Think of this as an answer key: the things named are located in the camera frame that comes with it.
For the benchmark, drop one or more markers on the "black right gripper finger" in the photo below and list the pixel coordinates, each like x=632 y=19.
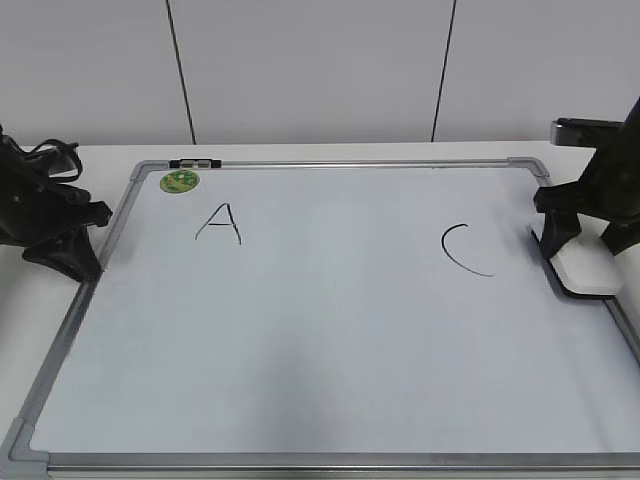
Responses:
x=558 y=229
x=620 y=237

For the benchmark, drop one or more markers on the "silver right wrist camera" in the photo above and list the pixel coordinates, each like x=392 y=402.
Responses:
x=585 y=133

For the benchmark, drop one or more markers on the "white board eraser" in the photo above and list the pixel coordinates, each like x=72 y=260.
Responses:
x=584 y=268

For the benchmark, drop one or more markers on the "green round magnet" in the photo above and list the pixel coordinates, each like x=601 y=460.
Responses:
x=179 y=182

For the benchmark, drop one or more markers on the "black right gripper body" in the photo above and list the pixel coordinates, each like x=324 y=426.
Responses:
x=608 y=188

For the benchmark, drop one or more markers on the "black silver hanging clip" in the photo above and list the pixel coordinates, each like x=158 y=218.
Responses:
x=200 y=163

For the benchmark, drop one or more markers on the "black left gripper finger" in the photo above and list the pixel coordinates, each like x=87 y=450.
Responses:
x=70 y=254

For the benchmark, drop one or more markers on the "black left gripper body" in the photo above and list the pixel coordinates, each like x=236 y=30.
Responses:
x=38 y=199

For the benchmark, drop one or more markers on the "white board with grey frame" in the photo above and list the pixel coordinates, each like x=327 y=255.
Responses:
x=307 y=320

